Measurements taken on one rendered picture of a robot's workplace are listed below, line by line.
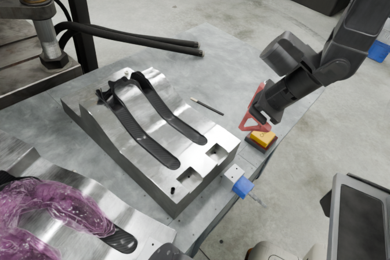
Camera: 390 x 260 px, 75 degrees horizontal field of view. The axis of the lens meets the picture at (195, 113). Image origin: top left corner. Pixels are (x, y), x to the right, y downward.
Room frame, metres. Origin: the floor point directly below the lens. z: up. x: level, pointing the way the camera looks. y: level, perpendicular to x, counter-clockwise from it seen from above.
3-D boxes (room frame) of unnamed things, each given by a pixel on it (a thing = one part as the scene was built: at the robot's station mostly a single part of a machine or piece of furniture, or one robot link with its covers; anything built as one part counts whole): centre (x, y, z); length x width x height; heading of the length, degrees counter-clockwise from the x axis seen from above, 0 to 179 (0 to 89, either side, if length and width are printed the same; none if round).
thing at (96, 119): (0.50, 0.14, 0.87); 0.50 x 0.26 x 0.14; 56
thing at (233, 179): (0.36, -0.17, 0.83); 0.13 x 0.05 x 0.05; 53
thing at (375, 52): (3.09, -1.89, 0.11); 0.61 x 0.41 x 0.22; 53
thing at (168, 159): (0.49, 0.13, 0.92); 0.35 x 0.16 x 0.09; 56
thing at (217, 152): (0.41, -0.08, 0.87); 0.05 x 0.05 x 0.04; 56
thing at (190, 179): (0.32, -0.02, 0.87); 0.05 x 0.05 x 0.04; 56
